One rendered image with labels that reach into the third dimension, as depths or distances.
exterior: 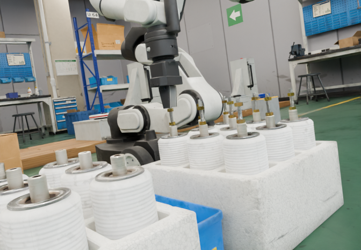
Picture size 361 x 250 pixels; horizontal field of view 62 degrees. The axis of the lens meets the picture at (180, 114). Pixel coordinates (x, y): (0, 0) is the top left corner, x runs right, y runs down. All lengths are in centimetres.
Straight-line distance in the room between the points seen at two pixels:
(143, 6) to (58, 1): 678
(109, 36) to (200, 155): 554
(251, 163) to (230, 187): 7
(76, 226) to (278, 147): 50
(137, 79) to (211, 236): 271
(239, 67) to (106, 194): 421
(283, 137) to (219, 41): 663
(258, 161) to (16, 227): 46
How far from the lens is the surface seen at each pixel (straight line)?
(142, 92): 322
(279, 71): 647
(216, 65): 740
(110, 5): 98
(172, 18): 82
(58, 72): 713
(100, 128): 278
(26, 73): 675
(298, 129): 85
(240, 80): 450
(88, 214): 56
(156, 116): 137
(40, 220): 40
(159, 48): 82
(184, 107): 115
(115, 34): 628
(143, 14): 84
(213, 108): 118
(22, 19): 963
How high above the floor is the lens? 35
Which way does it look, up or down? 3 degrees down
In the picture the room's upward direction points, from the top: 8 degrees counter-clockwise
